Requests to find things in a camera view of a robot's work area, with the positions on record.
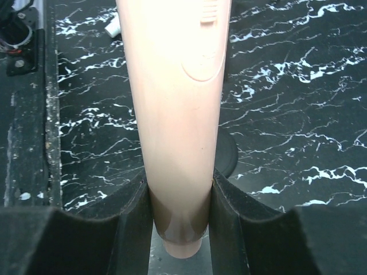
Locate pink microphone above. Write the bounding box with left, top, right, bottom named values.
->
left=116, top=1, right=232, bottom=258

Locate white microphone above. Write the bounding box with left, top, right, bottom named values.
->
left=104, top=13, right=121, bottom=38

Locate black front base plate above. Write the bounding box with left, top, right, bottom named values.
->
left=1, top=1, right=62, bottom=207

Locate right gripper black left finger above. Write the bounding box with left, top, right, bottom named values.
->
left=1, top=172, right=153, bottom=274

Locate black round-base mic stand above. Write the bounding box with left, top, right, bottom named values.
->
left=214, top=128, right=238, bottom=178

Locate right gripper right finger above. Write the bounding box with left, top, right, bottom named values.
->
left=209, top=172, right=366, bottom=274

